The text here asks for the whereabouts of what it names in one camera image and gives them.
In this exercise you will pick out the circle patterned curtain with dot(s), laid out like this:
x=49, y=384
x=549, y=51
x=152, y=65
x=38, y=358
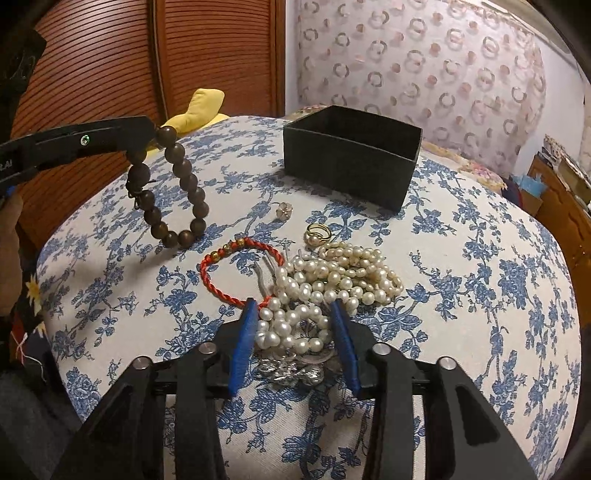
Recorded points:
x=415, y=69

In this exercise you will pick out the brown slatted wooden wardrobe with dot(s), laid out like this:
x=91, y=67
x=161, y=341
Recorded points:
x=92, y=69

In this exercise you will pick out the blue floral tablecloth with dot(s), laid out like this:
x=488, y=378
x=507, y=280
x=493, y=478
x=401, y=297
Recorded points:
x=461, y=277

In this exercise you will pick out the yellow plush toy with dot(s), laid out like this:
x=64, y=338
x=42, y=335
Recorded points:
x=198, y=108

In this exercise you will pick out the black jewelry box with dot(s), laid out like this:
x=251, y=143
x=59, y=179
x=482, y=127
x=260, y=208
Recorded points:
x=341, y=170

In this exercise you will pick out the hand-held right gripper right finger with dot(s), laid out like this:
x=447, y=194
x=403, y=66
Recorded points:
x=344, y=341

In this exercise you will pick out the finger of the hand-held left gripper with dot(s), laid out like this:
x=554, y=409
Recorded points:
x=106, y=136

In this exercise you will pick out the bin with blue bag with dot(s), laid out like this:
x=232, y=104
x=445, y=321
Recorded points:
x=531, y=183

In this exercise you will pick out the wooden cabinet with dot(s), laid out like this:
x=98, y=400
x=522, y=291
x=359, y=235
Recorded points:
x=563, y=217

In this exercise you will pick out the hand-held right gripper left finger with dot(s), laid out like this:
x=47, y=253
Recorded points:
x=244, y=341

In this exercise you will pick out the pile of boxes and cloth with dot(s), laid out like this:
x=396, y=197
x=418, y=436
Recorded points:
x=568, y=161

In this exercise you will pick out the dark floral clothing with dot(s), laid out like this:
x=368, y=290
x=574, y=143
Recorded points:
x=27, y=332

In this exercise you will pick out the person's left hand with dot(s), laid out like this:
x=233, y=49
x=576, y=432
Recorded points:
x=10, y=217

